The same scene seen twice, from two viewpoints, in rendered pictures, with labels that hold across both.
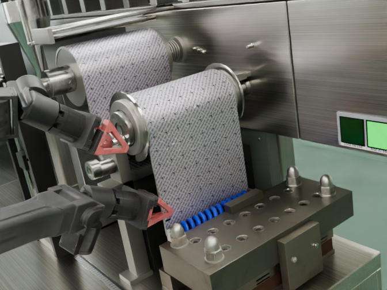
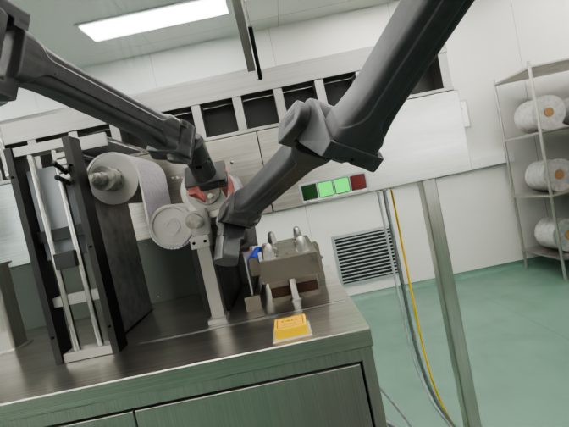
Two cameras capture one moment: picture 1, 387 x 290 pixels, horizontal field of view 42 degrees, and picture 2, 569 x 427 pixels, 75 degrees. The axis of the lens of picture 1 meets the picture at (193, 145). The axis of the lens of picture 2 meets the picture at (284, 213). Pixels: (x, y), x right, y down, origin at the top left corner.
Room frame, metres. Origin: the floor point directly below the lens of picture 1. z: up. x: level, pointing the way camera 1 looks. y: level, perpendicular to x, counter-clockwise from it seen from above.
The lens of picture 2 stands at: (0.24, 0.86, 1.20)
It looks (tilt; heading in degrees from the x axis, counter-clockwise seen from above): 3 degrees down; 305
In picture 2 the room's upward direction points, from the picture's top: 12 degrees counter-clockwise
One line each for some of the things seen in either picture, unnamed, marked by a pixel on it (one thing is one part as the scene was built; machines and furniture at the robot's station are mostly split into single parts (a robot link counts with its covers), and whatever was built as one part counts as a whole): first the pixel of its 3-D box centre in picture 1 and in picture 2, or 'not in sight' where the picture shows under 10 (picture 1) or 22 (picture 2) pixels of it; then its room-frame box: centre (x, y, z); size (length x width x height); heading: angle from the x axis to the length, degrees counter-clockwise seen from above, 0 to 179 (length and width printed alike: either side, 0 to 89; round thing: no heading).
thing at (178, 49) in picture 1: (167, 52); not in sight; (1.35, 0.03, 1.34); 0.07 x 0.07 x 0.07; 34
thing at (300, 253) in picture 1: (302, 256); (317, 259); (0.86, -0.17, 0.97); 0.10 x 0.03 x 0.11; 124
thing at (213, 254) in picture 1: (212, 247); (301, 243); (0.80, 0.00, 1.05); 0.04 x 0.04 x 0.04
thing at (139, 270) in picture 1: (121, 217); (207, 265); (0.99, 0.18, 1.05); 0.06 x 0.05 x 0.31; 124
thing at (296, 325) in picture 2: not in sight; (290, 326); (0.72, 0.23, 0.91); 0.07 x 0.07 x 0.02; 34
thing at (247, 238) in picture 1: (261, 229); (288, 255); (0.92, -0.11, 1.00); 0.40 x 0.16 x 0.06; 124
